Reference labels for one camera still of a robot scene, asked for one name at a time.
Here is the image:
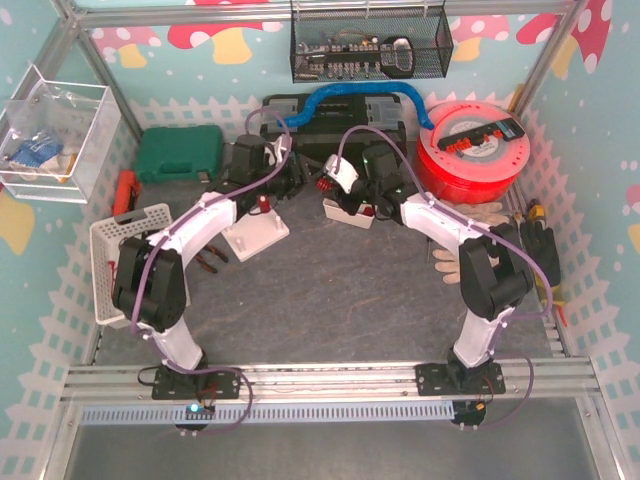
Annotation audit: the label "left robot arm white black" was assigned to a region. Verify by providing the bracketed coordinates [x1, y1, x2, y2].
[111, 134, 292, 374]

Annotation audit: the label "black red terminal strip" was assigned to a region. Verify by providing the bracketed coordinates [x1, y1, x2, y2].
[437, 118, 525, 153]

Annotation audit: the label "beige work glove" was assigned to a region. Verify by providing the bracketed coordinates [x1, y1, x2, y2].
[446, 202, 511, 227]
[432, 249, 461, 285]

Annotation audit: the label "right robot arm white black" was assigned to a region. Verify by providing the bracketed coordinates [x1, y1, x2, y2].
[323, 144, 534, 370]

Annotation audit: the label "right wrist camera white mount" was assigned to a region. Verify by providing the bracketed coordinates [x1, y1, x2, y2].
[323, 154, 359, 194]

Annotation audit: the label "purple cable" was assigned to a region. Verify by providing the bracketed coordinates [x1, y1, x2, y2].
[129, 107, 294, 436]
[337, 124, 555, 431]

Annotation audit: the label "blue white work glove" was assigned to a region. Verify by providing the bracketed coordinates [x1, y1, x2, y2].
[10, 130, 64, 169]

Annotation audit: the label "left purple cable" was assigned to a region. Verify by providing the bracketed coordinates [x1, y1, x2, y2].
[129, 107, 294, 436]

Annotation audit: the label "black wire mesh basket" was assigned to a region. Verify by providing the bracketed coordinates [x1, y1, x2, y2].
[290, 1, 453, 83]

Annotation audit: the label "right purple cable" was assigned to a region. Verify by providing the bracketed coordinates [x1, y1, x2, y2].
[337, 124, 555, 431]

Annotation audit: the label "upper beige work glove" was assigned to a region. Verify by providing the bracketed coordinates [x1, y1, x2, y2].
[446, 202, 511, 227]

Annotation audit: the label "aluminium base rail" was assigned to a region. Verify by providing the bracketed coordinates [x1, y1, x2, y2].
[61, 357, 601, 404]

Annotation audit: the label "black plastic toolbox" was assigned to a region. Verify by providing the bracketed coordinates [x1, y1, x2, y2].
[260, 94, 407, 176]

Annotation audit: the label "black yellow rubber glove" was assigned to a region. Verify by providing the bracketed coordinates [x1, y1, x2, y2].
[520, 220, 566, 306]

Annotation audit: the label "white rectangular parts tray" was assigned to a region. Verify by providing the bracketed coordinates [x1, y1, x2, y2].
[322, 199, 375, 229]

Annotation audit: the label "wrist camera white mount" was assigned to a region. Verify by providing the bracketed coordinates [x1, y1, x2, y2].
[267, 134, 292, 166]
[323, 154, 359, 194]

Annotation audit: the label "red handled pliers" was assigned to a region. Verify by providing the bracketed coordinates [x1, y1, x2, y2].
[195, 244, 229, 275]

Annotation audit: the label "green plastic tool case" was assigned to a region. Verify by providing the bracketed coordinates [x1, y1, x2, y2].
[134, 124, 224, 184]

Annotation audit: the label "blue corrugated hose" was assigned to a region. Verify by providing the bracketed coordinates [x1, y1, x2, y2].
[277, 81, 436, 132]

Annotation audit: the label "clear acrylic wall box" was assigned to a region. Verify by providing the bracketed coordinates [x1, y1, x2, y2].
[1, 65, 121, 204]

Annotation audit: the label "red filament spool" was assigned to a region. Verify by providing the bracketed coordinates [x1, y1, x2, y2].
[413, 100, 530, 204]

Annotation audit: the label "white perforated plastic basket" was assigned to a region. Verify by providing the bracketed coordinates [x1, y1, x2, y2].
[90, 203, 188, 337]

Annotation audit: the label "white peg fixture board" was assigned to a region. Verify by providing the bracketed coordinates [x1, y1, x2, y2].
[222, 208, 290, 262]

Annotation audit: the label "orange handled tool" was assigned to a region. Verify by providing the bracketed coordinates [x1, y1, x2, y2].
[112, 170, 141, 216]

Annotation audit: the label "lower beige work glove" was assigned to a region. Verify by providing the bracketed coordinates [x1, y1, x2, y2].
[432, 249, 461, 285]

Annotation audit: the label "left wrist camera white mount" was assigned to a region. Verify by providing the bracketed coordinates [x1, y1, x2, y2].
[267, 134, 292, 166]

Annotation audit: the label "white slotted cable duct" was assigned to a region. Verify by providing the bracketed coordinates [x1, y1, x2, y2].
[81, 400, 455, 426]

